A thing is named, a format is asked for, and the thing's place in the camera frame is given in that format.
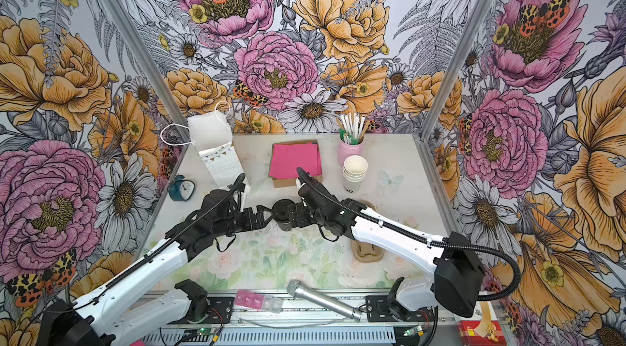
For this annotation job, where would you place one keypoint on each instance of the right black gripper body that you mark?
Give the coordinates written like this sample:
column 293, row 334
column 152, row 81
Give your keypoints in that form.
column 319, row 216

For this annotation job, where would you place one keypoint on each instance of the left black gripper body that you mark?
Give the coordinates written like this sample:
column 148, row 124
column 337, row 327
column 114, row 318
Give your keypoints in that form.
column 234, row 223

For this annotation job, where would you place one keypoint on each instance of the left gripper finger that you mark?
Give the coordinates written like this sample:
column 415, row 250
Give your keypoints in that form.
column 260, row 213
column 258, row 223

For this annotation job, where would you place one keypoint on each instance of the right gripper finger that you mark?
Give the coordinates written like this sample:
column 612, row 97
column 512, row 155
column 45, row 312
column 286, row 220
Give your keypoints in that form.
column 298, row 208
column 299, row 221

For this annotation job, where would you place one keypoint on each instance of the black plastic cup lid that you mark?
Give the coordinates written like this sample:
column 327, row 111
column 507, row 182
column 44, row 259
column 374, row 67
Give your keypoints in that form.
column 280, row 211

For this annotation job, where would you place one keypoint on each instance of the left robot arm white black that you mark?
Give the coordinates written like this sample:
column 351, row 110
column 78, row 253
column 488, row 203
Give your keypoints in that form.
column 89, row 320

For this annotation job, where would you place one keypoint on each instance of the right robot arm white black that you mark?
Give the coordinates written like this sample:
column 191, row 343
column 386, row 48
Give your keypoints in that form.
column 455, row 274

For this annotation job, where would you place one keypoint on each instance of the brown cardboard napkin tray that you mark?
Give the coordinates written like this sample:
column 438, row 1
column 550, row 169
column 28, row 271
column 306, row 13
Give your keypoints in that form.
column 283, row 182

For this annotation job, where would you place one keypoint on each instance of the brown pulp cup carrier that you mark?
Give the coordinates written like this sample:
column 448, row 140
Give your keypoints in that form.
column 366, row 252

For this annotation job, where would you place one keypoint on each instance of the stack of white paper cups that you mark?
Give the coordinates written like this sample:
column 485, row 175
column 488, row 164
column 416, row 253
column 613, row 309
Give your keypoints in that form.
column 354, row 171

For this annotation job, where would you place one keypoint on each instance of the pink napkin stack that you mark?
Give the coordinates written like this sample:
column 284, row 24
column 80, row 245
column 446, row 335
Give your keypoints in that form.
column 295, row 160

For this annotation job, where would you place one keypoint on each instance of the teal alarm clock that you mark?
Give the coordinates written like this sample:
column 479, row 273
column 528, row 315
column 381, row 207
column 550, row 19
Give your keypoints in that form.
column 181, row 189

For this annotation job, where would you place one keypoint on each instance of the pink straw holder cup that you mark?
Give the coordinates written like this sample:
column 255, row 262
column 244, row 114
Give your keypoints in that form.
column 345, row 150

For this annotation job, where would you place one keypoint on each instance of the silver microphone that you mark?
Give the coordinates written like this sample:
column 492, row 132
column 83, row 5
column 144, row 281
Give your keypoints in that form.
column 299, row 290

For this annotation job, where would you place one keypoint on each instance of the pink plastic clip box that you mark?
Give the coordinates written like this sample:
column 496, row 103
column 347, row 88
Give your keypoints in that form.
column 258, row 301

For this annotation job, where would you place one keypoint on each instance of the white paper gift bag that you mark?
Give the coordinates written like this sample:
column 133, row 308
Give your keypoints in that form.
column 212, row 137

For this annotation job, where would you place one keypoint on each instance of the bandage box red white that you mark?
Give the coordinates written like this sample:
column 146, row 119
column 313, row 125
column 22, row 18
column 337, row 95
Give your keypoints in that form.
column 482, row 328

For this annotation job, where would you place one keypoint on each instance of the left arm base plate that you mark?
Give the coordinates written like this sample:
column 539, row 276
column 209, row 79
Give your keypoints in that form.
column 215, row 310

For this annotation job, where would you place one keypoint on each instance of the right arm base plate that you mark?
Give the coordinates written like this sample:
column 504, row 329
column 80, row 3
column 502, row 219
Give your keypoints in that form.
column 380, row 310

